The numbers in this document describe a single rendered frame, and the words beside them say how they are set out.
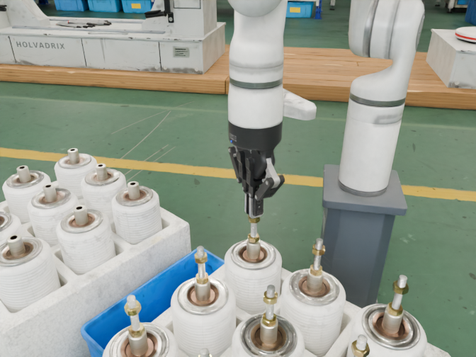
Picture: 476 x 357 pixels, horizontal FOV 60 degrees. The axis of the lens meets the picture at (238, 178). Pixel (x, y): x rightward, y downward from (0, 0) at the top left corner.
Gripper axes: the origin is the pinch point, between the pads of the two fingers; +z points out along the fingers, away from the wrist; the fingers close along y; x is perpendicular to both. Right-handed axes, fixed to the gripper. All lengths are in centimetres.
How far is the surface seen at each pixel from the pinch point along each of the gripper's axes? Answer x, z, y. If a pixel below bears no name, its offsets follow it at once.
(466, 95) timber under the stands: 159, 29, -73
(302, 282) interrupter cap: 3.4, 10.0, 9.2
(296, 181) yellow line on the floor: 47, 35, -52
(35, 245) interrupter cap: -31.8, 9.6, -19.0
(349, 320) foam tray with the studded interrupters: 10.6, 18.1, 13.2
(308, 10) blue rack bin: 261, 29, -340
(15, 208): -35, 15, -42
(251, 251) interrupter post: -0.7, 8.4, 0.8
